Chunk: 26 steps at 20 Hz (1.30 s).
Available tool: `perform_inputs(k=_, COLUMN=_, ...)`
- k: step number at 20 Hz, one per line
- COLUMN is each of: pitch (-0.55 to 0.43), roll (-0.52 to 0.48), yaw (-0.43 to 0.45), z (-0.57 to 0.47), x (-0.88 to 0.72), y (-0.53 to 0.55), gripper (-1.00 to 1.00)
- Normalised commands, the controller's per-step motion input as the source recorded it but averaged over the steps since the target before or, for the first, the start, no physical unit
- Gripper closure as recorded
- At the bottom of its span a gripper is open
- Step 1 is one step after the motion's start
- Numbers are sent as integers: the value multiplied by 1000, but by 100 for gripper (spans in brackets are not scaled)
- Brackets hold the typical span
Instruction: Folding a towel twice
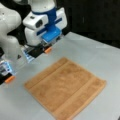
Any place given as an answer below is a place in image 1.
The white gripper blue mount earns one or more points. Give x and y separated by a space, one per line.
41 29

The orange clamp at table edge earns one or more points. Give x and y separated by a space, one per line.
9 79

